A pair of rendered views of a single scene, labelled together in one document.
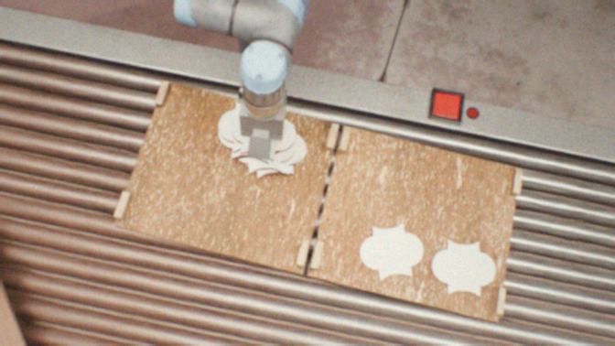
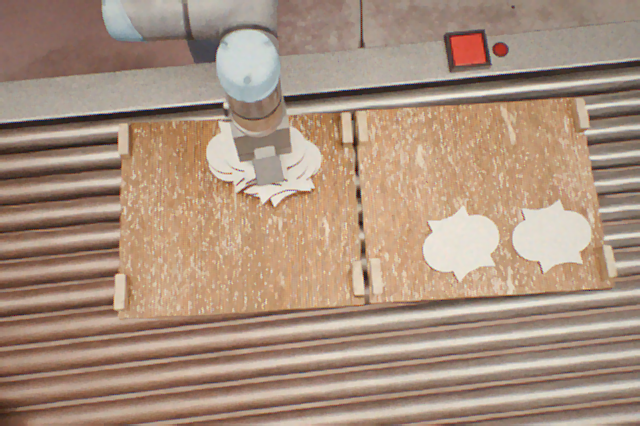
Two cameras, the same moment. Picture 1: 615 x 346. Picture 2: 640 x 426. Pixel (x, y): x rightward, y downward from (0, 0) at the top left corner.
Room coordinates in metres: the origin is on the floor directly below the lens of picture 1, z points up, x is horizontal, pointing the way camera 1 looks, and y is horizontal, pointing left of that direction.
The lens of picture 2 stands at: (0.08, 0.07, 2.05)
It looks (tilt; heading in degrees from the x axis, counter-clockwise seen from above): 74 degrees down; 351
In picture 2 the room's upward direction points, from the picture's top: 2 degrees clockwise
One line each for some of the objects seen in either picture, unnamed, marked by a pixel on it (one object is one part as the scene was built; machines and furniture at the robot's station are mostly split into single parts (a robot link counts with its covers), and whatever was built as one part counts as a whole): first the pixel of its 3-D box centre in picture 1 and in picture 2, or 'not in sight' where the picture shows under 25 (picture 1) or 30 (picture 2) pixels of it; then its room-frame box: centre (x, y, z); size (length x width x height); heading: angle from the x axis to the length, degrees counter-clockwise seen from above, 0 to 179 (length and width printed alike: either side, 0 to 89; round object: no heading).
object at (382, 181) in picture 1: (417, 221); (477, 197); (0.39, -0.26, 0.93); 0.41 x 0.35 x 0.02; 87
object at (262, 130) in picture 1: (260, 123); (260, 139); (0.46, 0.10, 1.12); 0.12 x 0.09 x 0.16; 4
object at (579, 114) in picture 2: (516, 182); (580, 115); (0.51, -0.47, 0.95); 0.06 x 0.02 x 0.03; 177
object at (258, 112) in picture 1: (262, 94); (253, 103); (0.49, 0.10, 1.20); 0.08 x 0.08 x 0.05
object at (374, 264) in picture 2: (317, 255); (375, 277); (0.26, -0.06, 0.95); 0.06 x 0.02 x 0.03; 177
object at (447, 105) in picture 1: (446, 106); (467, 51); (0.67, -0.30, 0.92); 0.06 x 0.06 x 0.01; 89
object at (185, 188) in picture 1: (231, 174); (239, 211); (0.41, 0.15, 0.93); 0.41 x 0.35 x 0.02; 86
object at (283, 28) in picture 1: (269, 23); (235, 7); (0.59, 0.11, 1.28); 0.11 x 0.11 x 0.08; 86
